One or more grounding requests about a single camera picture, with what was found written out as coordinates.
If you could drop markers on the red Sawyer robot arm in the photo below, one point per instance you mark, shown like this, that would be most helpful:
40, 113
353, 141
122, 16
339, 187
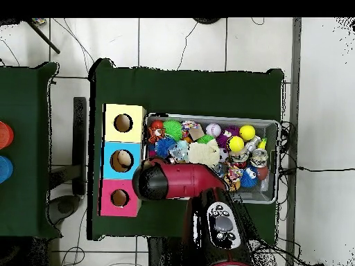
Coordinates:
180, 178

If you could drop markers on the wooden box with three holes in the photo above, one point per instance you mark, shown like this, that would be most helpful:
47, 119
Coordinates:
122, 135

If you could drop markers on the green spiky rubber ball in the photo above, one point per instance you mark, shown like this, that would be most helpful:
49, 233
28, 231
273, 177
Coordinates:
172, 129

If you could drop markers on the tiger plush toy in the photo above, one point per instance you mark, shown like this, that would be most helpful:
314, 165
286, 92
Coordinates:
155, 135

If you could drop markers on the cream waffle cloth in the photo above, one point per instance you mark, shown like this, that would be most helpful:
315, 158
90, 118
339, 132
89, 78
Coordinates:
202, 153

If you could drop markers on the white baseball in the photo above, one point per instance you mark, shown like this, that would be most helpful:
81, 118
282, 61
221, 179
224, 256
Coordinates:
213, 130

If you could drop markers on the purple spiky monster toy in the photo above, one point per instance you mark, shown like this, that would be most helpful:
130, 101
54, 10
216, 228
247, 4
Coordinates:
222, 138

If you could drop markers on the yellow tennis ball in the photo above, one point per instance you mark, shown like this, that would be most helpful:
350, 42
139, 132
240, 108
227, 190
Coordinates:
235, 144

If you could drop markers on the plain yellow ball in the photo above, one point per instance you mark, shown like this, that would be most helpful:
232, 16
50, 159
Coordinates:
247, 133

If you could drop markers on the crushed silver drink can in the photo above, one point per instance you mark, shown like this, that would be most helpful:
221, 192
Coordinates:
259, 158

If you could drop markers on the black round base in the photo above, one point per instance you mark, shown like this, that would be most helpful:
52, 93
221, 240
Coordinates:
206, 20

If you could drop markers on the green cloth on side table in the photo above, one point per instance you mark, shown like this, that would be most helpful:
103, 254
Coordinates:
25, 110

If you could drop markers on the orange cup stack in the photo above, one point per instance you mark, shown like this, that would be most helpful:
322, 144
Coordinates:
5, 135

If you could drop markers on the black rod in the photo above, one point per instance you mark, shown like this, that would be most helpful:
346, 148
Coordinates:
44, 37

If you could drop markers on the blue cup stack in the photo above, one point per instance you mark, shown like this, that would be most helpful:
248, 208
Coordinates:
5, 169

